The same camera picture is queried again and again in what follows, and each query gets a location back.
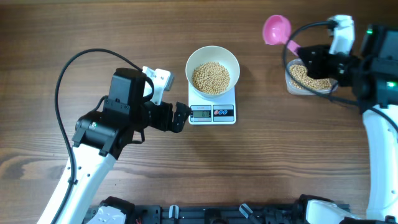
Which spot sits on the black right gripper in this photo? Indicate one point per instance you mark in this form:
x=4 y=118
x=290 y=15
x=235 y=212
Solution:
x=316 y=67

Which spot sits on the pile of soybeans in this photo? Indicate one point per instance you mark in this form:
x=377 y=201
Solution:
x=300 y=73

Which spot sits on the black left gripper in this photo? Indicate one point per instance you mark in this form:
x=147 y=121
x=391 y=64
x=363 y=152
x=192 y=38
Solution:
x=164 y=124

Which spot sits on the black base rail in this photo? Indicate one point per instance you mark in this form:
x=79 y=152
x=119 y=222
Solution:
x=174 y=214

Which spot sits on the soybeans in white bowl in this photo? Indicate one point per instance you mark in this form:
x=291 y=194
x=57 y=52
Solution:
x=211 y=78

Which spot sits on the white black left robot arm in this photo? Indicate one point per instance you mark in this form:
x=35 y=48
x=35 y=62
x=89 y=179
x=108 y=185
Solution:
x=133 y=103

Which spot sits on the white bowl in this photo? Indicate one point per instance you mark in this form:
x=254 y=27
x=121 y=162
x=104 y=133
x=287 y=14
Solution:
x=218 y=54

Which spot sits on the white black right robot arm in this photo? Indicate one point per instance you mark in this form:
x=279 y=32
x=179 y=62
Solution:
x=373 y=80

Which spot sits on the clear plastic bean container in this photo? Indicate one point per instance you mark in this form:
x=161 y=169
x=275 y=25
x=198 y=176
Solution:
x=295 y=89

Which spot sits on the pink plastic measuring scoop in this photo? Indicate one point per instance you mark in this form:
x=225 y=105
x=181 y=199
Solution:
x=276 y=30

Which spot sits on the white digital kitchen scale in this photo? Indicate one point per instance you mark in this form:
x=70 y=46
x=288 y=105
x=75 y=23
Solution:
x=212 y=111

